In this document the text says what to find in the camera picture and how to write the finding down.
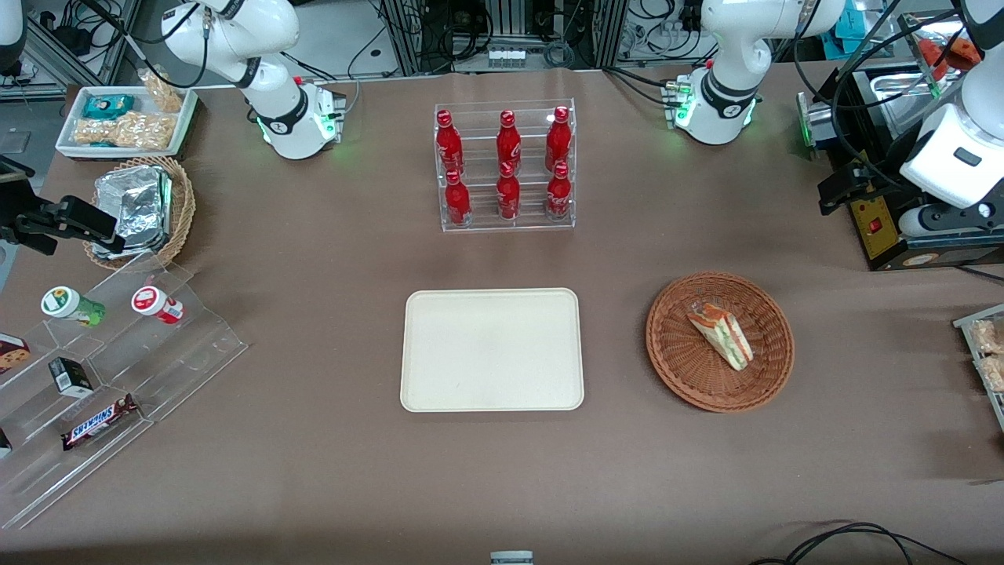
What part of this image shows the clear acrylic bottle rack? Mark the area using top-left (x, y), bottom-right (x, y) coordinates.
top-left (434, 99), bottom-right (577, 233)

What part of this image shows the round brown wicker basket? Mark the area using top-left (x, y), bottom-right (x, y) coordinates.
top-left (646, 272), bottom-right (795, 414)

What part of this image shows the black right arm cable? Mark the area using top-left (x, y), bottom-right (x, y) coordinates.
top-left (75, 0), bottom-right (209, 89)

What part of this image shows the teal box in background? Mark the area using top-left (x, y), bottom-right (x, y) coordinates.
top-left (833, 4), bottom-right (865, 42)

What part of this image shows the green lidded cup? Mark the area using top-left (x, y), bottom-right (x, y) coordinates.
top-left (41, 286), bottom-right (107, 328)

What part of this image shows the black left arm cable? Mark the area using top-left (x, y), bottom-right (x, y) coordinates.
top-left (791, 0), bottom-right (969, 189)

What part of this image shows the brown cookie box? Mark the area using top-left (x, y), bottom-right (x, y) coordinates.
top-left (0, 334), bottom-right (32, 376)

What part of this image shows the orange fried food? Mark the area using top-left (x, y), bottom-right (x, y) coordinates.
top-left (918, 33), bottom-right (983, 73)

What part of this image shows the white rectangular snack tray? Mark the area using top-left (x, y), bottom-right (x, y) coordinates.
top-left (55, 85), bottom-right (199, 162)

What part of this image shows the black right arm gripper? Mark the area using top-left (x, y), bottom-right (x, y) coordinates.
top-left (0, 155), bottom-right (127, 256)

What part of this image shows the teal snack packet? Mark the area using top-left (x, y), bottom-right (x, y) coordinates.
top-left (82, 94), bottom-right (136, 121)

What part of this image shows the grey edge tray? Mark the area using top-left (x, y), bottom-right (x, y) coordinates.
top-left (953, 304), bottom-right (1004, 434)

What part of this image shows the black food warmer machine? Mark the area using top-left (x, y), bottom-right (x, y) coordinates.
top-left (816, 14), bottom-right (1004, 272)

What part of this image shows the clear acrylic stepped stand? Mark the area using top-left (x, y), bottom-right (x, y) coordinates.
top-left (0, 257), bottom-right (249, 531)

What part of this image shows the large clear peanut snack bag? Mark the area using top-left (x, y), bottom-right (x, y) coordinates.
top-left (72, 111), bottom-right (178, 151)

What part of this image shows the red cola bottle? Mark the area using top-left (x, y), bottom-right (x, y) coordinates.
top-left (496, 110), bottom-right (522, 167)
top-left (545, 106), bottom-right (573, 167)
top-left (444, 169), bottom-right (473, 228)
top-left (436, 110), bottom-right (464, 175)
top-left (496, 161), bottom-right (522, 222)
top-left (546, 161), bottom-right (573, 222)

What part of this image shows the red lidded cup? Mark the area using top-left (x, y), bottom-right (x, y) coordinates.
top-left (131, 286), bottom-right (186, 325)

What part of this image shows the small black box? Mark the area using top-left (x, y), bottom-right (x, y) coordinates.
top-left (48, 357), bottom-right (95, 398)

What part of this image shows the snickers chocolate bar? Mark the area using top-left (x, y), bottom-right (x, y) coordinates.
top-left (61, 394), bottom-right (141, 452)

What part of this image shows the triangle sandwich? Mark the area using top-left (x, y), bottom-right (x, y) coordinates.
top-left (687, 301), bottom-right (755, 372)

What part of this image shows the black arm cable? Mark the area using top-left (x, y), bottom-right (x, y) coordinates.
top-left (75, 0), bottom-right (209, 89)
top-left (791, 0), bottom-right (969, 189)

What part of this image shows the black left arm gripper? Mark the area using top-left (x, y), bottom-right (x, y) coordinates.
top-left (818, 149), bottom-right (892, 217)

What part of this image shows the small clear peanut snack bag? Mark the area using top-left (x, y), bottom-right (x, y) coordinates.
top-left (139, 68), bottom-right (186, 114)

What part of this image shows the cream plastic tray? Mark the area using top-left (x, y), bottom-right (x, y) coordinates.
top-left (400, 288), bottom-right (585, 413)

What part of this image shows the black floor cable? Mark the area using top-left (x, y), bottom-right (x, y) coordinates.
top-left (748, 521), bottom-right (970, 565)

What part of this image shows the tan wicker basket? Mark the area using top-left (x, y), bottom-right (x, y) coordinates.
top-left (82, 155), bottom-right (197, 272)

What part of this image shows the silver metal cylinder knob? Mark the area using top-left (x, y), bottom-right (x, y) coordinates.
top-left (796, 92), bottom-right (837, 151)

